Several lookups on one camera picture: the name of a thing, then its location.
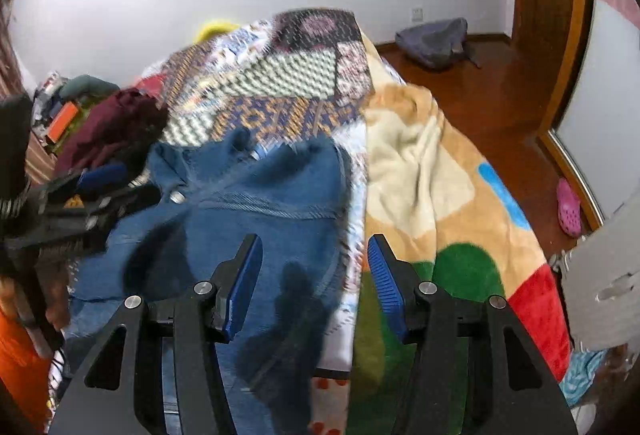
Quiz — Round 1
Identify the light blue patterned cloth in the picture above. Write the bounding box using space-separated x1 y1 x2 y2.
557 349 613 408

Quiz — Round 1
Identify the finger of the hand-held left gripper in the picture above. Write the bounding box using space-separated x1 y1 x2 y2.
75 164 130 196
87 184 162 222

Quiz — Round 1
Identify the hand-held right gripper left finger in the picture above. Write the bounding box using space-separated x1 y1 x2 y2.
47 234 264 435

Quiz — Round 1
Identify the colourful fleece blanket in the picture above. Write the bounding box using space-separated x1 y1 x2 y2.
307 38 573 435

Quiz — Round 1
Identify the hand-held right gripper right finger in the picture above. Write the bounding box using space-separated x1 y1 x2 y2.
367 234 579 435

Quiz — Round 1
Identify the blue denim jacket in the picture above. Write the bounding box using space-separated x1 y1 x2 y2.
64 128 362 435

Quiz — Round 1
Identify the white sliding wardrobe door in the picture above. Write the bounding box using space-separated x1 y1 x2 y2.
537 0 640 232

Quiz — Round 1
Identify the wooden door frame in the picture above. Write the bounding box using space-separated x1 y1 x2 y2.
509 0 597 138

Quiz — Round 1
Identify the grey bag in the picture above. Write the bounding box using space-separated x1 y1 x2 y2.
395 18 483 71

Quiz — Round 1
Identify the patchwork quilt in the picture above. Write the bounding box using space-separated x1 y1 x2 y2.
135 8 376 386

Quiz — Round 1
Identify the yellow plush item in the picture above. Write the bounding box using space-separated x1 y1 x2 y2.
192 18 242 45

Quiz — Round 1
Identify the brown fuzzy cloth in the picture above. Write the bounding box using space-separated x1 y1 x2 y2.
0 252 73 333

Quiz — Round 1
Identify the orange cloth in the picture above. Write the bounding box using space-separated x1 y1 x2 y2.
0 307 53 431

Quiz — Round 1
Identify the maroon garment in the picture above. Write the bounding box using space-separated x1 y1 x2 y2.
54 88 170 178

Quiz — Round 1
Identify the orange box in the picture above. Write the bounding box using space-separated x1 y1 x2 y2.
44 102 83 141

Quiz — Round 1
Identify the pink clog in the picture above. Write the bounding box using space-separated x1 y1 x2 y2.
556 178 583 237

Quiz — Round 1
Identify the teal cloth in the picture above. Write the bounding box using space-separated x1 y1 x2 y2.
59 74 122 102

